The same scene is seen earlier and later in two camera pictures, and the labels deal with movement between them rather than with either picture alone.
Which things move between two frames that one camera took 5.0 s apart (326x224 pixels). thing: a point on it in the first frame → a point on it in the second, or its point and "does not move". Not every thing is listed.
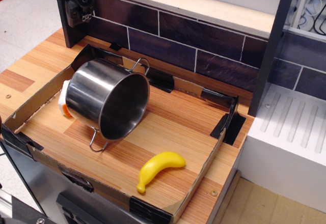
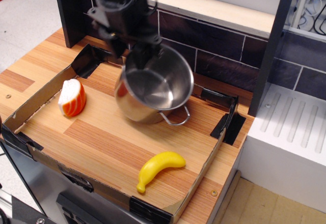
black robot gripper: [79, 10] → [130, 19]
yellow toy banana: [153, 166] does not move
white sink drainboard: [285, 149] does not move
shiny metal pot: [109, 94] → [162, 90]
